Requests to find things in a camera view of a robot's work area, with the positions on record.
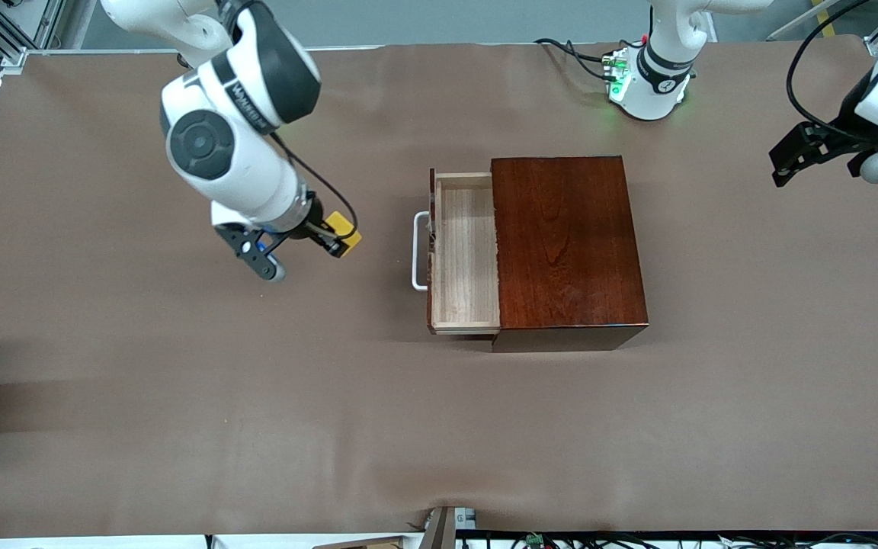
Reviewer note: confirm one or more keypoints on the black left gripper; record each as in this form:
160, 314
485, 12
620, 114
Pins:
844, 135

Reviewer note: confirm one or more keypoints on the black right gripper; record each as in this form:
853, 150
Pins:
313, 224

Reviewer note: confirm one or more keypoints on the yellow block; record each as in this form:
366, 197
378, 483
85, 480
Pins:
341, 226

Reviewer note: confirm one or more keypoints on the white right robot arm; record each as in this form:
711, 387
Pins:
248, 175

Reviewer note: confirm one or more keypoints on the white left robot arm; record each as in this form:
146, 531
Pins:
656, 76

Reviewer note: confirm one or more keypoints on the yellow floor tape strip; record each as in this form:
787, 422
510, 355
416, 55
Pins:
823, 18

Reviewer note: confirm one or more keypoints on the brown table cover sheet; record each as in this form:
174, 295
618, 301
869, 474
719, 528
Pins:
332, 419

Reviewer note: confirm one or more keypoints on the dark brown wooden cabinet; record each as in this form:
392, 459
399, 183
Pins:
576, 259

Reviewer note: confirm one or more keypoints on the small gray box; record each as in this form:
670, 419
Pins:
466, 519

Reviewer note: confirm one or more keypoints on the aluminium frame structure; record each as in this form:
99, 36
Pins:
50, 23

